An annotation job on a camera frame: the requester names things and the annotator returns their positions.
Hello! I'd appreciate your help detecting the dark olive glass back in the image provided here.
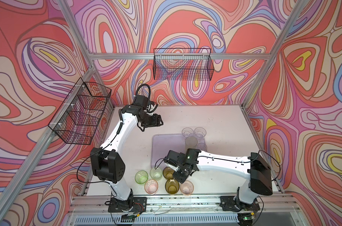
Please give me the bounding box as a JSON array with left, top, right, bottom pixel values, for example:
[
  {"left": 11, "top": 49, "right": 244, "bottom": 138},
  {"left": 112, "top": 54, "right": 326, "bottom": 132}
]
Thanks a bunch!
[{"left": 163, "top": 167, "right": 174, "bottom": 179}]

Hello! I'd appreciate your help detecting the dark olive glass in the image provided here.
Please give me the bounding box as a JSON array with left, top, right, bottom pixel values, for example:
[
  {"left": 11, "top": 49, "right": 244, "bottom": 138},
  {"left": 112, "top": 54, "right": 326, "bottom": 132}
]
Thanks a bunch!
[
  {"left": 163, "top": 167, "right": 174, "bottom": 179},
  {"left": 165, "top": 179, "right": 179, "bottom": 195}
]

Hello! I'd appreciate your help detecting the pale green glass front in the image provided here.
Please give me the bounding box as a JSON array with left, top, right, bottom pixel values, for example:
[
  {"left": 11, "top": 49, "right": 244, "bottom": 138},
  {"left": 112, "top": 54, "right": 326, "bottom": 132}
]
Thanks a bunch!
[{"left": 185, "top": 136, "right": 198, "bottom": 150}]

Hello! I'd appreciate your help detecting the small clear glass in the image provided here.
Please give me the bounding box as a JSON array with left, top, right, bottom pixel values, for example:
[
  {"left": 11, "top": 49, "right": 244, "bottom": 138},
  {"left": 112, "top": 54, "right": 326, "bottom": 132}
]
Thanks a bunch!
[{"left": 197, "top": 143, "right": 207, "bottom": 151}]

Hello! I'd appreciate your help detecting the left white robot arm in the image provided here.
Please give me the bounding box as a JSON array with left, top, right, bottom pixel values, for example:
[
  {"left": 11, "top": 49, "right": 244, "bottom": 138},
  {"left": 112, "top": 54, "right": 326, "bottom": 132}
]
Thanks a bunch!
[{"left": 90, "top": 105, "right": 163, "bottom": 201}]

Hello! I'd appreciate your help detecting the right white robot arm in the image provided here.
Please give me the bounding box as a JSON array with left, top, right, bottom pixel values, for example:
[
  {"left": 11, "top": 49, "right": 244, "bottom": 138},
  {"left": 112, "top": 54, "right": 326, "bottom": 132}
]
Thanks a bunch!
[{"left": 163, "top": 148, "right": 273, "bottom": 210}]

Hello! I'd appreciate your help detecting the lavender plastic tray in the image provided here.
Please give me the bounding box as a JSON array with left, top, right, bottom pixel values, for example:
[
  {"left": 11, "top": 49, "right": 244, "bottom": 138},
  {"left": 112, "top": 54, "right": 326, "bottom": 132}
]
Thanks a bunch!
[{"left": 151, "top": 133, "right": 210, "bottom": 170}]

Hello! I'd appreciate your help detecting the peach pink glass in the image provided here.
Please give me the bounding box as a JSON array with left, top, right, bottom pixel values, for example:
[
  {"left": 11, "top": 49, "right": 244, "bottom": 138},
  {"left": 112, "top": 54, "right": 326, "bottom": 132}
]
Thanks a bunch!
[{"left": 179, "top": 180, "right": 194, "bottom": 196}]

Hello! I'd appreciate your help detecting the dark olive glass front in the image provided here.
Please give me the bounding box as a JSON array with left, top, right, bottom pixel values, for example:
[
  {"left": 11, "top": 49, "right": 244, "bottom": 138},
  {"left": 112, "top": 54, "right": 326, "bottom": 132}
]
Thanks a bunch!
[{"left": 165, "top": 179, "right": 179, "bottom": 195}]

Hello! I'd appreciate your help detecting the light green glass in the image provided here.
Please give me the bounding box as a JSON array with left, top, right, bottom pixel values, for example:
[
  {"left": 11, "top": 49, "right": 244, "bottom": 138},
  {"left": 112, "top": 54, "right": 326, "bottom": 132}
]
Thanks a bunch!
[{"left": 150, "top": 167, "right": 163, "bottom": 181}]

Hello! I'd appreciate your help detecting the pink glass left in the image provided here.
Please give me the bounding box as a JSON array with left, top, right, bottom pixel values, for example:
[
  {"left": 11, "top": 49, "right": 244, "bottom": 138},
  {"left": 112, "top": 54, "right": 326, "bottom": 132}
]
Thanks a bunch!
[{"left": 144, "top": 179, "right": 159, "bottom": 195}]

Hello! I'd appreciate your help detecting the green glass far left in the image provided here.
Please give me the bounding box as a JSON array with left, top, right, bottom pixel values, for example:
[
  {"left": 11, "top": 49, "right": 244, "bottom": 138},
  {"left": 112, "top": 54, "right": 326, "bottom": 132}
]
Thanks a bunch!
[{"left": 135, "top": 170, "right": 148, "bottom": 184}]

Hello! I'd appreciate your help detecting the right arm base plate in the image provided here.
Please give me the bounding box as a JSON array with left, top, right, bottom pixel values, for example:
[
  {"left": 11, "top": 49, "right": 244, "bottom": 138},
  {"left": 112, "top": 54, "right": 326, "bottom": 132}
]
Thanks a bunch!
[{"left": 220, "top": 196, "right": 261, "bottom": 212}]

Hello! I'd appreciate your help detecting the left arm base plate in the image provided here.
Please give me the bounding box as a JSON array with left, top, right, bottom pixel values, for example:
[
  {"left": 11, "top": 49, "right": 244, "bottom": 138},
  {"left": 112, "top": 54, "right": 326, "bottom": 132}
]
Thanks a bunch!
[{"left": 108, "top": 196, "right": 147, "bottom": 213}]

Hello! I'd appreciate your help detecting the black wire basket back wall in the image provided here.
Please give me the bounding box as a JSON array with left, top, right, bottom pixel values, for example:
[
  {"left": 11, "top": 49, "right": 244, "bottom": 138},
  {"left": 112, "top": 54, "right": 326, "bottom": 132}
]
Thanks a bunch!
[{"left": 153, "top": 47, "right": 214, "bottom": 81}]

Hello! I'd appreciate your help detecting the black wire basket wall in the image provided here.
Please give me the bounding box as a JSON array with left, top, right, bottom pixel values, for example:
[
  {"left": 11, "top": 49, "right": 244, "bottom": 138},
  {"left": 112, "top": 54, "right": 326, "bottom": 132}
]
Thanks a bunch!
[
  {"left": 48, "top": 78, "right": 112, "bottom": 145},
  {"left": 153, "top": 47, "right": 214, "bottom": 81}
]

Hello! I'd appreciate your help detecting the black wire basket left wall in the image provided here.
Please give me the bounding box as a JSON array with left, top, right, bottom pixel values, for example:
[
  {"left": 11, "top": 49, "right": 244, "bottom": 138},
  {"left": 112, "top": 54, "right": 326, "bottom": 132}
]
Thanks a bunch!
[{"left": 48, "top": 78, "right": 112, "bottom": 145}]

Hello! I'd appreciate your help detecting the aluminium front rail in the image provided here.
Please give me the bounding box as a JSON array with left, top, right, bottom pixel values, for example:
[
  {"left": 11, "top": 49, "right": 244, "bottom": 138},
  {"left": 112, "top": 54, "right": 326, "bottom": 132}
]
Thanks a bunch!
[{"left": 68, "top": 193, "right": 302, "bottom": 215}]

